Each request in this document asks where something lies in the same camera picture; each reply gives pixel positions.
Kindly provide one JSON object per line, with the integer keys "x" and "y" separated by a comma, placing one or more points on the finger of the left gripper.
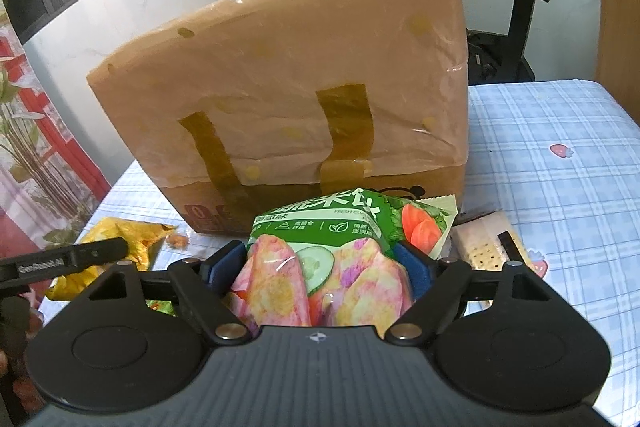
{"x": 46, "y": 265}

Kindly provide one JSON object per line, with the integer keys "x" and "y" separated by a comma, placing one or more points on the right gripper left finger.
{"x": 200, "y": 286}

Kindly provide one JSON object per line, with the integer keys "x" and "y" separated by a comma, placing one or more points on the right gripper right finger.
{"x": 438, "y": 286}

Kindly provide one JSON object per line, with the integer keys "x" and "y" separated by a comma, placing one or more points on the yellow snack packet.
{"x": 143, "y": 238}

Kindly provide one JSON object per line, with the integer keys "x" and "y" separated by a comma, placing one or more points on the green vegetable chips bag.
{"x": 352, "y": 258}

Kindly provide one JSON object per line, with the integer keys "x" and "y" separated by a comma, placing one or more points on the left hand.
{"x": 20, "y": 322}

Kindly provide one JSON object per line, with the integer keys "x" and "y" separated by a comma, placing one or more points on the clear peanut snack packet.
{"x": 177, "y": 240}

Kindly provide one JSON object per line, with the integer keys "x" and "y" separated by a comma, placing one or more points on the cracker packet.
{"x": 488, "y": 242}

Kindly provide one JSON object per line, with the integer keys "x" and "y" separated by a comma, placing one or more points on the red floral curtain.
{"x": 50, "y": 187}

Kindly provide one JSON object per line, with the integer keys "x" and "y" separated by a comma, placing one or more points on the blue plaid tablecloth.
{"x": 561, "y": 160}

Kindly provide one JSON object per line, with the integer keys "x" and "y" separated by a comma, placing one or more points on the brown cardboard box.
{"x": 249, "y": 105}

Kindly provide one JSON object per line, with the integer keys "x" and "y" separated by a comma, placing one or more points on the wooden door panel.
{"x": 618, "y": 52}

